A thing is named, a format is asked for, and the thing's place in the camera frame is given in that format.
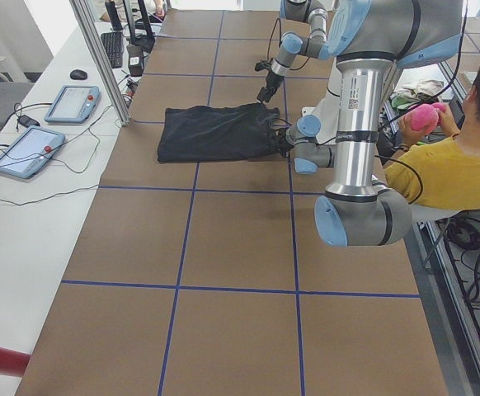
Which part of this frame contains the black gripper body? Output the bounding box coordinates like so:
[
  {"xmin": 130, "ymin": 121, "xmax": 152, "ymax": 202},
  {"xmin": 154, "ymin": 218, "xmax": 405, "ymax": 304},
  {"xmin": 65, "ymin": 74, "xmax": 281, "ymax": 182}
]
[
  {"xmin": 269, "ymin": 127, "xmax": 294, "ymax": 158},
  {"xmin": 255, "ymin": 59, "xmax": 285, "ymax": 89}
]

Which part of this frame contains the black graphic t-shirt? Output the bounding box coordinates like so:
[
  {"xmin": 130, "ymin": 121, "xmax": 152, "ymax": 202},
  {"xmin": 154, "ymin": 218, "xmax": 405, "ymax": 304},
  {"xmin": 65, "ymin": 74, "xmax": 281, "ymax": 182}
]
[{"xmin": 157, "ymin": 102, "xmax": 280, "ymax": 163}]

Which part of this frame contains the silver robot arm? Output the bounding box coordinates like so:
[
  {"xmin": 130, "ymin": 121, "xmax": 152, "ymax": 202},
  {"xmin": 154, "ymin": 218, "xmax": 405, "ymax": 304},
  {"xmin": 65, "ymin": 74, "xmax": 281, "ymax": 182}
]
[
  {"xmin": 257, "ymin": 1, "xmax": 463, "ymax": 247},
  {"xmin": 255, "ymin": 1, "xmax": 330, "ymax": 103}
]

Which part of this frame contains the black monitor stand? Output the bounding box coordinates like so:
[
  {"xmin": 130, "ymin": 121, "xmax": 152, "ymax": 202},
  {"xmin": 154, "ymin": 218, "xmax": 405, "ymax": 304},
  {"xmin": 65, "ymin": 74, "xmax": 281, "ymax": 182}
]
[{"xmin": 123, "ymin": 0, "xmax": 157, "ymax": 53}]

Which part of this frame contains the black box with label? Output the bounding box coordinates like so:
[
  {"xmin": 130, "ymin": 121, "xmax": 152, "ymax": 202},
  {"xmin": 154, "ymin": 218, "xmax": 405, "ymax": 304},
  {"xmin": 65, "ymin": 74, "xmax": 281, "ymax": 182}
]
[{"xmin": 126, "ymin": 45, "xmax": 144, "ymax": 77}]

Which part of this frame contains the pink toy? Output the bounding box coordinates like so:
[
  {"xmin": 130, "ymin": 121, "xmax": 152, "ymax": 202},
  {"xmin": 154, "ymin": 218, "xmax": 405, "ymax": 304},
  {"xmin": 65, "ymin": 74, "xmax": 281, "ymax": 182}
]
[{"xmin": 403, "ymin": 102, "xmax": 446, "ymax": 135}]

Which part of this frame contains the black keyboard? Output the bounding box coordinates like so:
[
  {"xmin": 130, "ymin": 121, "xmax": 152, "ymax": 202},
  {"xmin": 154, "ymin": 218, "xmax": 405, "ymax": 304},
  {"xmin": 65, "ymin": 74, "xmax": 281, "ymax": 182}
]
[{"xmin": 100, "ymin": 31, "xmax": 123, "ymax": 68}]

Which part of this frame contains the person in yellow shirt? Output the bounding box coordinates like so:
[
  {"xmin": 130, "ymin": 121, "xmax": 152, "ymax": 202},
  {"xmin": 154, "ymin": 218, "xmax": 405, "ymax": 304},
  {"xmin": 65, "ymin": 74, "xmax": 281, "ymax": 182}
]
[{"xmin": 384, "ymin": 68, "xmax": 480, "ymax": 210}]

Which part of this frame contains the black computer mouse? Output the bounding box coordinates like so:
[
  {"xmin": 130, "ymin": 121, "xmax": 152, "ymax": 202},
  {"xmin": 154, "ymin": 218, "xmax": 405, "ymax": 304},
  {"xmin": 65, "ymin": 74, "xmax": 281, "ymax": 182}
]
[{"xmin": 69, "ymin": 69, "xmax": 88, "ymax": 81}]

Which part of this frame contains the far blue teach pendant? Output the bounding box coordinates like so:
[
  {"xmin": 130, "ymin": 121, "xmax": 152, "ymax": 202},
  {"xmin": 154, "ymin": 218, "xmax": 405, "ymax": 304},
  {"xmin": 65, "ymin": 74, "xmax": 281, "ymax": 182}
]
[{"xmin": 45, "ymin": 85, "xmax": 101, "ymax": 124}]

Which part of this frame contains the blue teach pendant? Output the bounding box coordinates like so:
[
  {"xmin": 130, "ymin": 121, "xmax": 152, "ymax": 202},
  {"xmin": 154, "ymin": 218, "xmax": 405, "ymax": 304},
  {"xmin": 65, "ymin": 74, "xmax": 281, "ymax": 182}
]
[
  {"xmin": 0, "ymin": 125, "xmax": 66, "ymax": 179},
  {"xmin": 45, "ymin": 85, "xmax": 101, "ymax": 124}
]

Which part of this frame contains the near blue teach pendant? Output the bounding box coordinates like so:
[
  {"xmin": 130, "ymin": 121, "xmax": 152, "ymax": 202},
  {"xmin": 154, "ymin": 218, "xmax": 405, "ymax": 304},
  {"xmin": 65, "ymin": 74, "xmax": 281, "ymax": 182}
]
[{"xmin": 0, "ymin": 125, "xmax": 66, "ymax": 179}]

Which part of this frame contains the red cylinder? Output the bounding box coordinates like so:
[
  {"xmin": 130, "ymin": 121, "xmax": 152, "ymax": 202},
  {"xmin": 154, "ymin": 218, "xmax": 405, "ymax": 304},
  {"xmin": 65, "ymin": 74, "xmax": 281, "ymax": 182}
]
[{"xmin": 0, "ymin": 347, "xmax": 31, "ymax": 378}]

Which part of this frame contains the aluminium frame post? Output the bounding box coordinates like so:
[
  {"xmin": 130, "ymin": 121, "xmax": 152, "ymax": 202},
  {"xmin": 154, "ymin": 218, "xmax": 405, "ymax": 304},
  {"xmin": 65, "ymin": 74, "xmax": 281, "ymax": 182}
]
[{"xmin": 69, "ymin": 0, "xmax": 130, "ymax": 126}]

